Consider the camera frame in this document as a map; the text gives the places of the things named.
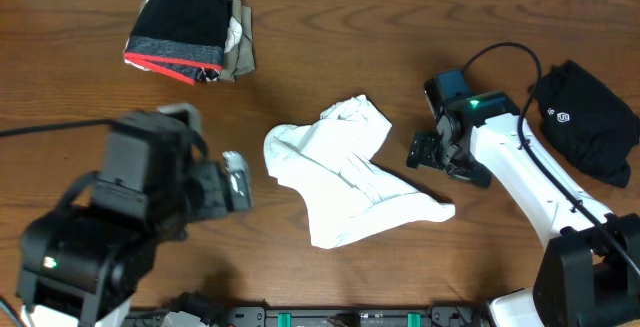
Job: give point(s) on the white t-shirt pixel print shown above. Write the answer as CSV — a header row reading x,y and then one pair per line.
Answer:
x,y
347,197

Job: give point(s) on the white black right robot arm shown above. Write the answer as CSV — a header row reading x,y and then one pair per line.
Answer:
x,y
589,274

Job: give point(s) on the black folded garment pink trim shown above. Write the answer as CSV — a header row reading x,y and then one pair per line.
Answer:
x,y
180,27

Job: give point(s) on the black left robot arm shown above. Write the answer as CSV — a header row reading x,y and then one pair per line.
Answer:
x,y
82,262

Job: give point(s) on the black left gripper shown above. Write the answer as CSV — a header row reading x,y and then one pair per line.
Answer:
x,y
216,202

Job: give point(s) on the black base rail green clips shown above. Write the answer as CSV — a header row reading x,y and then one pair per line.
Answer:
x,y
194,309

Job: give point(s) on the black t-shirt white logo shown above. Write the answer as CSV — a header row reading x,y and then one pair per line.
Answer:
x,y
589,125

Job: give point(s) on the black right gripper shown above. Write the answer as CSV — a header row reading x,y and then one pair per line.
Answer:
x,y
423,152

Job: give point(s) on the olive grey folded garment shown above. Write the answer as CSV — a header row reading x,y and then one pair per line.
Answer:
x,y
238,53

